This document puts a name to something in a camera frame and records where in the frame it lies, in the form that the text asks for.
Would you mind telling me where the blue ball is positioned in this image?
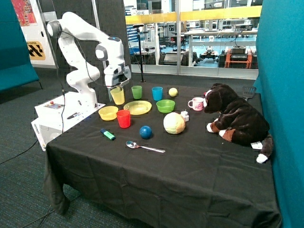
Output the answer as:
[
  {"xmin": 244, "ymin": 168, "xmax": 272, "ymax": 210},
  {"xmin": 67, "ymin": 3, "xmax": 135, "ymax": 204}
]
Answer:
[{"xmin": 139, "ymin": 125, "xmax": 152, "ymax": 139}]

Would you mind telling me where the yellow plastic cup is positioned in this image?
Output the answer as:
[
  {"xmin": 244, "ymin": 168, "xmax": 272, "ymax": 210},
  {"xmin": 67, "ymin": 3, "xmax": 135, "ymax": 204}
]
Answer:
[{"xmin": 111, "ymin": 87, "xmax": 125, "ymax": 105}]

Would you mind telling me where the yellow black sign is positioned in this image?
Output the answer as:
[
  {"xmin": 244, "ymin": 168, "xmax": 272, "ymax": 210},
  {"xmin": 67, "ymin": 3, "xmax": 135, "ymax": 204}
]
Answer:
[{"xmin": 27, "ymin": 41, "xmax": 46, "ymax": 61}]

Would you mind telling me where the brown plush dog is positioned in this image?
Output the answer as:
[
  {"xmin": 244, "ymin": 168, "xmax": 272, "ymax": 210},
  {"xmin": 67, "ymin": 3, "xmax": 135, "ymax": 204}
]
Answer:
[{"xmin": 203, "ymin": 83, "xmax": 274, "ymax": 163}]

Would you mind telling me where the green blue highlighter marker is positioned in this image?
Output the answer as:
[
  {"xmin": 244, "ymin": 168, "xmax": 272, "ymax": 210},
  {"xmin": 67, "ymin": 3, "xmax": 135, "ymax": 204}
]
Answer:
[{"xmin": 100, "ymin": 128, "xmax": 116, "ymax": 141}]

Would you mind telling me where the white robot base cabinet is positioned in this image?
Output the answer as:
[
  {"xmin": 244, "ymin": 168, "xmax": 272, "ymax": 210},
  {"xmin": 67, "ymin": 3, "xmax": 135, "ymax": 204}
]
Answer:
[{"xmin": 31, "ymin": 92, "xmax": 104, "ymax": 151}]

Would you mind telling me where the yellow plastic bowl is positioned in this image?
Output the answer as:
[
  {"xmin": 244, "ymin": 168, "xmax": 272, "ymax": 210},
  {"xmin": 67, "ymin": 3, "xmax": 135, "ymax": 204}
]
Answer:
[{"xmin": 98, "ymin": 106, "xmax": 119, "ymax": 121}]

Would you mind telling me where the red wall poster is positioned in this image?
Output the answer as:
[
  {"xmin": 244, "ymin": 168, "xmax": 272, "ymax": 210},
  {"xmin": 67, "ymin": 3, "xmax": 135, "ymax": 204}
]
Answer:
[{"xmin": 11, "ymin": 0, "xmax": 37, "ymax": 27}]

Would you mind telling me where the green plastic bowl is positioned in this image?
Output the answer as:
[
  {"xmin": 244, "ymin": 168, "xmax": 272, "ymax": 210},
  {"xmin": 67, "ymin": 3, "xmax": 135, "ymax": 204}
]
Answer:
[{"xmin": 156, "ymin": 99, "xmax": 175, "ymax": 113}]

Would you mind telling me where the blue plastic cup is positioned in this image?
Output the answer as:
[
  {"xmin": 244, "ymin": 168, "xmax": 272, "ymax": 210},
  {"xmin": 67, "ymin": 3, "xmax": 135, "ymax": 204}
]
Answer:
[{"xmin": 152, "ymin": 86, "xmax": 163, "ymax": 101}]

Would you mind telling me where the white power adapter plug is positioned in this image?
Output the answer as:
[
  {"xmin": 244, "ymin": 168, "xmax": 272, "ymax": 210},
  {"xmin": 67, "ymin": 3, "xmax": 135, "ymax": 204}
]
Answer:
[{"xmin": 180, "ymin": 110, "xmax": 190, "ymax": 122}]

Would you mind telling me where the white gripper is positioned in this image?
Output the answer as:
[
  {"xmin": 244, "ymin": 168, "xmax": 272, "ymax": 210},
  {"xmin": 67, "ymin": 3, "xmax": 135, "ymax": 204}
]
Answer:
[{"xmin": 104, "ymin": 65, "xmax": 131, "ymax": 101}]

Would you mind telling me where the black tablecloth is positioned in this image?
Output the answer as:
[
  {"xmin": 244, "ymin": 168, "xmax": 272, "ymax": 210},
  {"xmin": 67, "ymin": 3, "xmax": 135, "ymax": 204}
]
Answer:
[{"xmin": 44, "ymin": 83, "xmax": 282, "ymax": 228}]

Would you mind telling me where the metal spoon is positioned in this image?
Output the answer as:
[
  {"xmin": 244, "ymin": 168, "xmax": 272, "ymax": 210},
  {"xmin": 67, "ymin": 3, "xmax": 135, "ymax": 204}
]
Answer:
[{"xmin": 126, "ymin": 141, "xmax": 166, "ymax": 153}]

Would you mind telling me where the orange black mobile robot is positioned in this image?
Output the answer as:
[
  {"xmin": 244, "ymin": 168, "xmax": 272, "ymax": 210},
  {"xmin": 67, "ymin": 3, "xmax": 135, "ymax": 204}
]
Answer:
[{"xmin": 224, "ymin": 46, "xmax": 252, "ymax": 69}]

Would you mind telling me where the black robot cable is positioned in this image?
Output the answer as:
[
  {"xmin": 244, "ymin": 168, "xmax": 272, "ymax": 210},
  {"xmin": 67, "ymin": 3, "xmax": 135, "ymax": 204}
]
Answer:
[{"xmin": 56, "ymin": 30, "xmax": 112, "ymax": 135}]

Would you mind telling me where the yellow plastic plate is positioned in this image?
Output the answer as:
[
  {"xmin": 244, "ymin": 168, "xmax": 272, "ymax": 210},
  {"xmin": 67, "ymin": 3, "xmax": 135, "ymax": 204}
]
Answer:
[{"xmin": 123, "ymin": 100, "xmax": 152, "ymax": 115}]

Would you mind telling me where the plush cabbage toy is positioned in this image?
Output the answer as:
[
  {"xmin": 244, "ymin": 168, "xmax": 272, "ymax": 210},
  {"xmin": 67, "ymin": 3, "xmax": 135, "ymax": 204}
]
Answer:
[{"xmin": 163, "ymin": 113, "xmax": 186, "ymax": 134}]

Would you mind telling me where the green plastic cup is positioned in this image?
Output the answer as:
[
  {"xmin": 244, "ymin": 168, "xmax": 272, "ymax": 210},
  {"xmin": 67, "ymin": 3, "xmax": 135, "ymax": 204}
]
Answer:
[{"xmin": 131, "ymin": 85, "xmax": 142, "ymax": 99}]

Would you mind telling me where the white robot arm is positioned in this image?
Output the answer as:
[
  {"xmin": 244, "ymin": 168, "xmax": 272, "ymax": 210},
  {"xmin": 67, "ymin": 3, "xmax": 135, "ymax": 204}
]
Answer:
[{"xmin": 47, "ymin": 12, "xmax": 131, "ymax": 108}]

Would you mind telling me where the black marker pen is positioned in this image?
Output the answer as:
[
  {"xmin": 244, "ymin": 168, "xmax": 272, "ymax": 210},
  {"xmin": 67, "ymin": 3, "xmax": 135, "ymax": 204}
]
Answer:
[{"xmin": 67, "ymin": 113, "xmax": 80, "ymax": 119}]

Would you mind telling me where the pink mug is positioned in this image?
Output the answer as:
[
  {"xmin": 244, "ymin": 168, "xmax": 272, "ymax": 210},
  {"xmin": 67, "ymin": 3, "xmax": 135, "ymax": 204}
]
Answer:
[{"xmin": 188, "ymin": 97, "xmax": 204, "ymax": 111}]

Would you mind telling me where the small yellow ball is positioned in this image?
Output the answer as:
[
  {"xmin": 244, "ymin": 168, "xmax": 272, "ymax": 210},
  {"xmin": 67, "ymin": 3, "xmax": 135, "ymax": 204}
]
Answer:
[{"xmin": 168, "ymin": 87, "xmax": 178, "ymax": 97}]

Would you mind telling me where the red plastic cup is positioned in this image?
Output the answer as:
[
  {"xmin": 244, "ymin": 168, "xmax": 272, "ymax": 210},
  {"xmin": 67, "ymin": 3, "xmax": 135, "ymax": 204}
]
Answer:
[{"xmin": 116, "ymin": 110, "xmax": 131, "ymax": 128}]

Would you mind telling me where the teal partition wall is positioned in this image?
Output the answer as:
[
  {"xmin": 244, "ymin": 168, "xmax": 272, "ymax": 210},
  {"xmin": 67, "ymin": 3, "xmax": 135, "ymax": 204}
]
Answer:
[{"xmin": 255, "ymin": 0, "xmax": 304, "ymax": 228}]

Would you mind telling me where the teal sofa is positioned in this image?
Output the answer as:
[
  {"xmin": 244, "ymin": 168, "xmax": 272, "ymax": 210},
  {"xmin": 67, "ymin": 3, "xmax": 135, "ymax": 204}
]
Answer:
[{"xmin": 0, "ymin": 0, "xmax": 39, "ymax": 91}]

